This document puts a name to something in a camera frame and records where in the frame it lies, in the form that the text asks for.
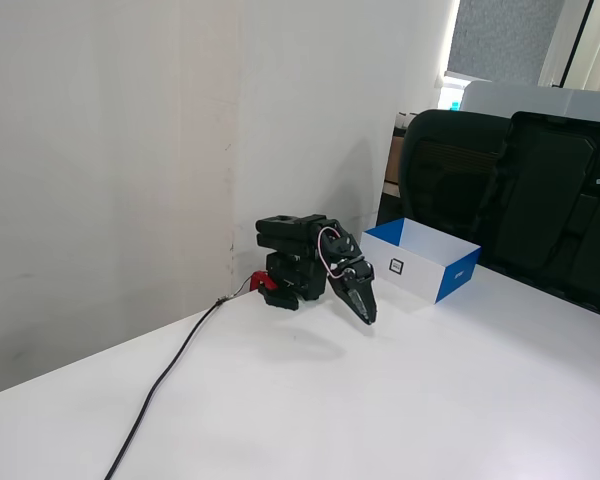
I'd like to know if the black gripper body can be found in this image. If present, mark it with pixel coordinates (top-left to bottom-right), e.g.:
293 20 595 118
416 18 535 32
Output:
329 255 376 287

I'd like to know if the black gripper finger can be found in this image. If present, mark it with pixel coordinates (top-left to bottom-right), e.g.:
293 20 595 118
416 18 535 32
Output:
331 269 374 326
363 278 378 326

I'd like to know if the blue and white cardboard box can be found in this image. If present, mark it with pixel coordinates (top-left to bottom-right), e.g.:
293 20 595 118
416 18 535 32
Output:
357 217 483 305

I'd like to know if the dark cabinet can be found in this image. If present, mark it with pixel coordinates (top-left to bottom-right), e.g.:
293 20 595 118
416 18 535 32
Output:
376 192 405 229

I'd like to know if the red clamp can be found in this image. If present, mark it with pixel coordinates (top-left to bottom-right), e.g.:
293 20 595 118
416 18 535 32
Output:
248 270 280 294

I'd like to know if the black mesh office chair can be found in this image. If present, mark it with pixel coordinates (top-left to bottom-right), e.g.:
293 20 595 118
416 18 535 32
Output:
398 108 512 264

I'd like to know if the white panel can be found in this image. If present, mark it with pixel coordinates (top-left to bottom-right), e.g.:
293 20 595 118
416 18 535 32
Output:
461 79 600 126

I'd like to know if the gray window blind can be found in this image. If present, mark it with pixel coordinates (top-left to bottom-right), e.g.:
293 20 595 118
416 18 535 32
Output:
447 0 566 84

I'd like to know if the white and red servo wire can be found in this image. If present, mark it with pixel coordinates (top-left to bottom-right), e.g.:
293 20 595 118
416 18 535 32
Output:
317 227 346 280

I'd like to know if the black power cable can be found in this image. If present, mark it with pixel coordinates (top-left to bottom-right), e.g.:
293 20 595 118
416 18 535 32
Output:
103 279 254 480

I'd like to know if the black window frame bar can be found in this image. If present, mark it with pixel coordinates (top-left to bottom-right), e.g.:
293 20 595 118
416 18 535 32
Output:
559 0 595 89

